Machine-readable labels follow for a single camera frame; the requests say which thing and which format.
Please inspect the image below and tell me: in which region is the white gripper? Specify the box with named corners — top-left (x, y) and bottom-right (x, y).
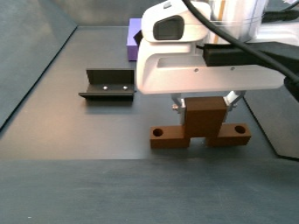
top-left (136, 0), bottom-right (283, 123)

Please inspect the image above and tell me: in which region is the brown T-shaped block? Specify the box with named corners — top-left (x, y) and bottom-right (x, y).
top-left (149, 96), bottom-right (251, 149)

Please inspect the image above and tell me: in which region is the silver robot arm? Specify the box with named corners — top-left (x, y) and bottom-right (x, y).
top-left (136, 0), bottom-right (299, 114)

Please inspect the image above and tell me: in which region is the purple slotted base board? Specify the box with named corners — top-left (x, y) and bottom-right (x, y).
top-left (125, 18), bottom-right (141, 61)

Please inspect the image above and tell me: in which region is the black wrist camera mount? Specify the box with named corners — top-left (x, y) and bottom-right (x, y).
top-left (201, 41), bottom-right (299, 102)

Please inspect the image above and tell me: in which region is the dark grey angle bracket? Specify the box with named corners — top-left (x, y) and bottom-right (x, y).
top-left (79, 68), bottom-right (136, 102)

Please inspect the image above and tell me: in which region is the black cable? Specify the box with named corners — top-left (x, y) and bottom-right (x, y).
top-left (181, 0), bottom-right (299, 84)

